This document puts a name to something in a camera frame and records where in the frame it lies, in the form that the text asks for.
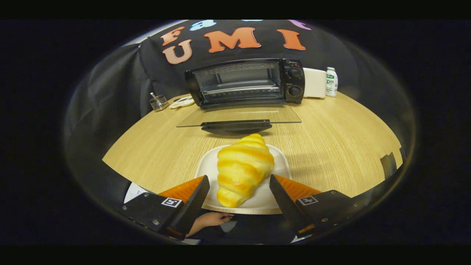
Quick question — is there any small white dish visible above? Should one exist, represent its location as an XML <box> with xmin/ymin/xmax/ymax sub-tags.
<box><xmin>169</xmin><ymin>96</ymin><xmax>195</xmax><ymax>109</ymax></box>

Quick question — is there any metal mesh utensil holder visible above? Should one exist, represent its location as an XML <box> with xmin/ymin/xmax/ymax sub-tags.
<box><xmin>149</xmin><ymin>92</ymin><xmax>170</xmax><ymax>112</ymax></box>

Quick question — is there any dark chair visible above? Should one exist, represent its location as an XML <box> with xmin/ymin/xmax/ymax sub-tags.
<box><xmin>380</xmin><ymin>145</ymin><xmax>407</xmax><ymax>179</ymax></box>

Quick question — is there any black toaster oven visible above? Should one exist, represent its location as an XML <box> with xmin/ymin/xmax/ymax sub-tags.
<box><xmin>176</xmin><ymin>58</ymin><xmax>305</xmax><ymax>136</ymax></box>

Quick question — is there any yellow toy croissant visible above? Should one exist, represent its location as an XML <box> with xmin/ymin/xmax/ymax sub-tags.
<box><xmin>216</xmin><ymin>133</ymin><xmax>275</xmax><ymax>208</ymax></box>

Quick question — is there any white countertop appliance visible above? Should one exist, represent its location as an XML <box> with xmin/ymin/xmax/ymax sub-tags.
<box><xmin>303</xmin><ymin>68</ymin><xmax>327</xmax><ymax>99</ymax></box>

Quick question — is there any black backdrop cloth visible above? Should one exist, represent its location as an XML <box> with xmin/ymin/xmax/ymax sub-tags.
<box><xmin>63</xmin><ymin>20</ymin><xmax>412</xmax><ymax>177</ymax></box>

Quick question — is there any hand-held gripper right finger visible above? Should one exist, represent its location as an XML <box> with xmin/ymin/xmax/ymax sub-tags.
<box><xmin>269</xmin><ymin>174</ymin><xmax>368</xmax><ymax>236</ymax></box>

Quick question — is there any white square plate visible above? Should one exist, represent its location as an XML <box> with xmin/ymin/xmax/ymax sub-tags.
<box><xmin>195</xmin><ymin>144</ymin><xmax>292</xmax><ymax>215</ymax></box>

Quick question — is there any white green-label bottle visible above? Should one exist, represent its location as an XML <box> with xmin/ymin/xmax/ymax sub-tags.
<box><xmin>326</xmin><ymin>67</ymin><xmax>338</xmax><ymax>98</ymax></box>

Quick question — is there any white paper sheet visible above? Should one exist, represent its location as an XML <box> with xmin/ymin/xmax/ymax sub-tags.
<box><xmin>124</xmin><ymin>182</ymin><xmax>157</xmax><ymax>204</ymax></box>

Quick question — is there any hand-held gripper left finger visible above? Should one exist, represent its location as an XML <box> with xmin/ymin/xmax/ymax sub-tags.
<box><xmin>121</xmin><ymin>175</ymin><xmax>210</xmax><ymax>240</ymax></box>

